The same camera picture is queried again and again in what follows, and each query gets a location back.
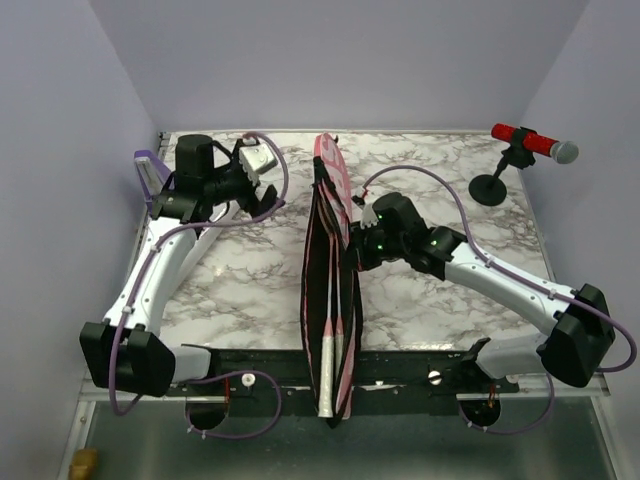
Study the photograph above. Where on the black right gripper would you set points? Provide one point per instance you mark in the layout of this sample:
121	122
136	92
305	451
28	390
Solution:
364	261

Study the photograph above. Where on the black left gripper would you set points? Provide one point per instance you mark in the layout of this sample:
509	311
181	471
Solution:
250	202

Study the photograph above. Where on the white shuttlecock tube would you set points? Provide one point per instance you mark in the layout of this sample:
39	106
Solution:
209	235

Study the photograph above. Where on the pink racket bag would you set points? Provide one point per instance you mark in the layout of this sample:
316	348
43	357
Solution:
330	214

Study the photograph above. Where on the pink badminton racket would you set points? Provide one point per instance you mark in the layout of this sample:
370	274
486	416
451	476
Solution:
336	315

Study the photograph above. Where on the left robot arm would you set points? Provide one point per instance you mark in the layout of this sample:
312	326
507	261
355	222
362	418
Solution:
124	351

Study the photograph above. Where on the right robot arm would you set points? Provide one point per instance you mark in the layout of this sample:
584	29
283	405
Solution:
572	334

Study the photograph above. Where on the purple wedge device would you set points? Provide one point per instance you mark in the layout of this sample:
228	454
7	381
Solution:
152	174

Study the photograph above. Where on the red microphone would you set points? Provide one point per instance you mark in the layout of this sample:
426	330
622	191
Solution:
562	152

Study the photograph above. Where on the brass fitting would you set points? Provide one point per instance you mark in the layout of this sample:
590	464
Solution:
83	464

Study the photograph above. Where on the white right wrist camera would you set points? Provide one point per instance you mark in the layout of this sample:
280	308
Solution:
369	217

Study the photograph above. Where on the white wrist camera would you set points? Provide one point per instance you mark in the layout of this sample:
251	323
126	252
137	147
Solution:
256	160
369	217

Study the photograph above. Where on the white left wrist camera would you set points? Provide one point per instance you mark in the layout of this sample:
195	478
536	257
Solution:
256	160

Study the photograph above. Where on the aluminium rail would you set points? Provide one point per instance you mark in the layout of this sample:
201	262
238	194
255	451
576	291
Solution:
528	386

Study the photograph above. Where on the black base frame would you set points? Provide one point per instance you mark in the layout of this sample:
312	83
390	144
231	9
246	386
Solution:
385	383

